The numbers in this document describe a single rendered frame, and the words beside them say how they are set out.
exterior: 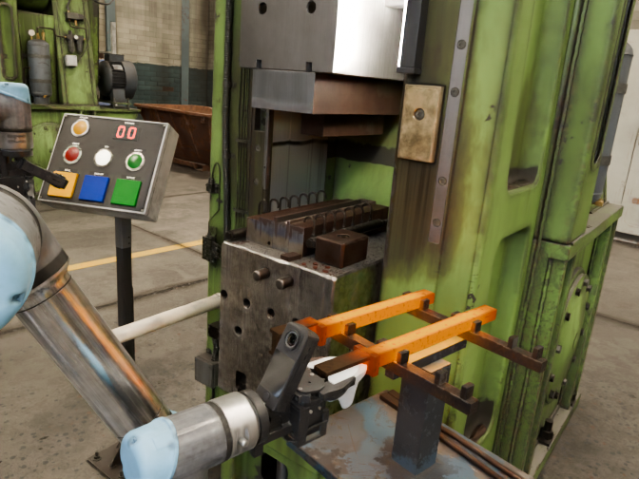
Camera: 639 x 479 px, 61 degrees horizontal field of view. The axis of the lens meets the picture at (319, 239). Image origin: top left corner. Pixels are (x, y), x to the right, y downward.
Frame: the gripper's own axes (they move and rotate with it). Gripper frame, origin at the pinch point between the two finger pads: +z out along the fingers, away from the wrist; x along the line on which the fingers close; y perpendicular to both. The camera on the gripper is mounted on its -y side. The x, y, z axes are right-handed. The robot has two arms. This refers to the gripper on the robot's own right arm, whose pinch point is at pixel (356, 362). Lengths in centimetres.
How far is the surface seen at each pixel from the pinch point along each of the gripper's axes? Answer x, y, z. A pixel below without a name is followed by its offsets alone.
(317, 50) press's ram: -49, -48, 29
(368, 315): -10.6, -0.6, 13.6
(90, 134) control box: -114, -21, 0
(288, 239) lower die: -54, -2, 28
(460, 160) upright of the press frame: -21, -26, 50
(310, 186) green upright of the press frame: -82, -8, 59
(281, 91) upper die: -58, -38, 27
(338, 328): -10.7, 0.2, 6.1
